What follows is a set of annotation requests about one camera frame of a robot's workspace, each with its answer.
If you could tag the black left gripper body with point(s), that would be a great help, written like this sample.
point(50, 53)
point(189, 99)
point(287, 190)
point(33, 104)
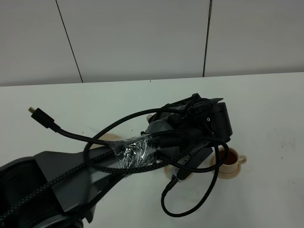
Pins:
point(194, 109)

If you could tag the tan ceramic teapot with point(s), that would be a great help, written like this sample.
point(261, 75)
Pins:
point(149, 118)

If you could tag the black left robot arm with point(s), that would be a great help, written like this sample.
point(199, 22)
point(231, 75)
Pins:
point(60, 190)

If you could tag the tan saucer near teapot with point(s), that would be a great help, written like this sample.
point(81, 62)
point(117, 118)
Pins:
point(172, 172)

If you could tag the tan saucer far side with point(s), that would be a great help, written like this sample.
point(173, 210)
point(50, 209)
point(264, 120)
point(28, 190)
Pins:
point(223, 175)

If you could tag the tan teacup far side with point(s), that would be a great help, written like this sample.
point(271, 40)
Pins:
point(233, 163)

